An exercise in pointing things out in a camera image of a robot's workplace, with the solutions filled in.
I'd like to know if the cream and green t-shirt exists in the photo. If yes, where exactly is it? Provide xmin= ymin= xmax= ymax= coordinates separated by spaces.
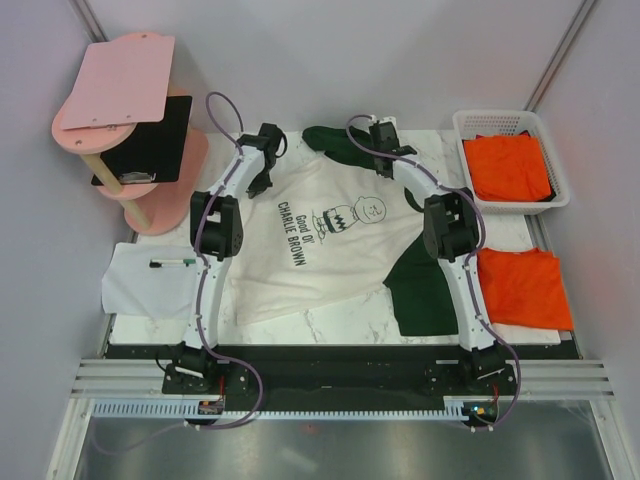
xmin=228 ymin=126 xmax=458 ymax=336

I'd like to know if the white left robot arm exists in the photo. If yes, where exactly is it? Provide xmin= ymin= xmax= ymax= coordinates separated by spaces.
xmin=166 ymin=123 xmax=288 ymax=393

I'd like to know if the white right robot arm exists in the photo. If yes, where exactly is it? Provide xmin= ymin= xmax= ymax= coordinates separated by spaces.
xmin=368 ymin=117 xmax=506 ymax=394

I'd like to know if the white plastic basket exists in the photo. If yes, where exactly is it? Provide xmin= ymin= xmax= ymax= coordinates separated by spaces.
xmin=452 ymin=109 xmax=570 ymax=215

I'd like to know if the black clipboard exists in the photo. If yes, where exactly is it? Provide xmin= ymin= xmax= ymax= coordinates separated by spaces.
xmin=100 ymin=95 xmax=192 ymax=185

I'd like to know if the orange t-shirt in basket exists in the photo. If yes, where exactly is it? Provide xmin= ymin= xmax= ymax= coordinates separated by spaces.
xmin=463 ymin=134 xmax=553 ymax=202

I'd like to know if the pink tiered shelf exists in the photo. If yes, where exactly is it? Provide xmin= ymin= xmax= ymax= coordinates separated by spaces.
xmin=51 ymin=31 xmax=210 ymax=237

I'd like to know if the pink clipboard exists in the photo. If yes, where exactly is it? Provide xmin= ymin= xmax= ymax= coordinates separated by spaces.
xmin=61 ymin=34 xmax=175 ymax=130

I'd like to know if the marker pen on shirt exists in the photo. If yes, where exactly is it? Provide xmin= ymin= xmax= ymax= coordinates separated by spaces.
xmin=148 ymin=258 xmax=196 ymax=269

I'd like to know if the white folded t-shirt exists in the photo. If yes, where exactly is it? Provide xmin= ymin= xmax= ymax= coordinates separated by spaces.
xmin=101 ymin=243 xmax=197 ymax=320

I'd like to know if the orange t-shirt on table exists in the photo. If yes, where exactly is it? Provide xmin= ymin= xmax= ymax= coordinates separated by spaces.
xmin=478 ymin=248 xmax=574 ymax=331

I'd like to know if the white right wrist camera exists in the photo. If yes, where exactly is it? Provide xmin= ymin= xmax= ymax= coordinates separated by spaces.
xmin=371 ymin=116 xmax=397 ymax=129

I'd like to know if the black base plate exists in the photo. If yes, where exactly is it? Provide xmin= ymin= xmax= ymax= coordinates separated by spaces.
xmin=160 ymin=346 xmax=517 ymax=411

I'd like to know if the white slotted cable duct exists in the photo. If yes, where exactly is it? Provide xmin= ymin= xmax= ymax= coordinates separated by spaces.
xmin=91 ymin=398 xmax=469 ymax=421

